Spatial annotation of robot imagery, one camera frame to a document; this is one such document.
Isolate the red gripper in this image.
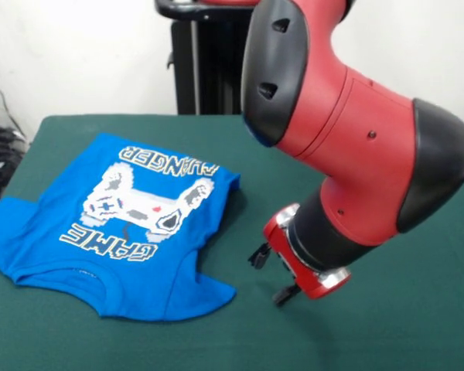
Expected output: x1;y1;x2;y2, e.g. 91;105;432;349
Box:
247;214;352;307

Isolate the blue shirt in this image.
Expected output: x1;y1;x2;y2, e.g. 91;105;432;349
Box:
0;132;241;322

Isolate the dark green table cloth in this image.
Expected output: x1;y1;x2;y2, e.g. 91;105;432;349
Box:
0;113;464;371

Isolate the black office chair base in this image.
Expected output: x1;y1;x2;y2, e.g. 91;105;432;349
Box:
0;127;29;202

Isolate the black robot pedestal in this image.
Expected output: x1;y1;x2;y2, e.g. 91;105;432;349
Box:
154;0;264;115

